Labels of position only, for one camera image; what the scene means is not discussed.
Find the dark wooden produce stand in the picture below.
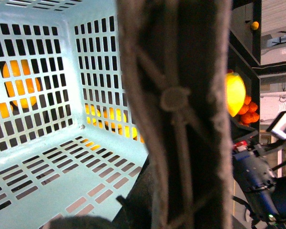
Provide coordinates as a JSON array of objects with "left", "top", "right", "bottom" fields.
[{"left": 227, "top": 0, "right": 286, "bottom": 141}]

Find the light blue plastic basket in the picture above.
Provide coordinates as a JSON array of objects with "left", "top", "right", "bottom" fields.
[{"left": 0, "top": 0, "right": 147, "bottom": 229}]

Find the pile of orange tangerines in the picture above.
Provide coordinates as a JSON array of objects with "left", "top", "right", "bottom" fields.
[{"left": 238, "top": 95, "right": 260, "bottom": 126}]

